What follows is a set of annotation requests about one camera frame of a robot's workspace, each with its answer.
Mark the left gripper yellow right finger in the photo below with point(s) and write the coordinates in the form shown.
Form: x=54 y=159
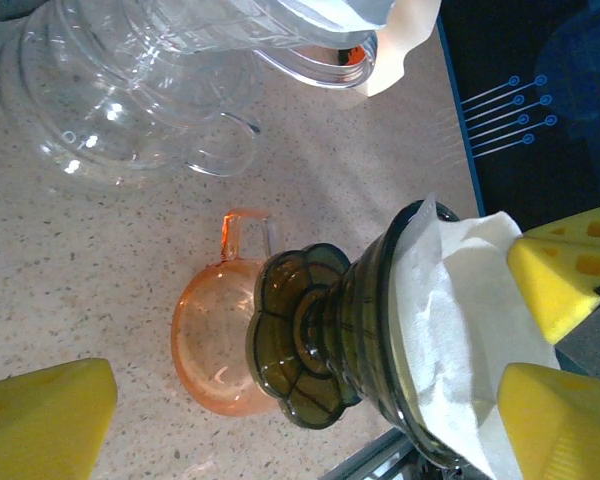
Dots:
x=565 y=435

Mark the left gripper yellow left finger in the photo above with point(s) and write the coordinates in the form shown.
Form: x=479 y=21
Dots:
x=40 y=430

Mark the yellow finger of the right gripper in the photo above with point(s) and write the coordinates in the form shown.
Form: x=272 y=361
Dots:
x=560 y=280

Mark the white paper coffee filter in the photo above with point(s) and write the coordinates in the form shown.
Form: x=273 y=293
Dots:
x=330 y=10
x=455 y=310

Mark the olive green coffee dripper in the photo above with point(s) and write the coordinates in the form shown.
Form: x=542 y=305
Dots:
x=300 y=340

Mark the clear glass carafe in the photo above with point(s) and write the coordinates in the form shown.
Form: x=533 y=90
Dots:
x=105 y=100

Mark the orange translucent coffee dripper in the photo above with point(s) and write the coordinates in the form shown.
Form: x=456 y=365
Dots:
x=210 y=325

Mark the cream filter holder orange cap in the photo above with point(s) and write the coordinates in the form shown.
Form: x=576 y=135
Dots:
x=410 y=45

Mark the aluminium side rail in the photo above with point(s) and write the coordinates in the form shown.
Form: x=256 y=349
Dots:
x=360 y=460

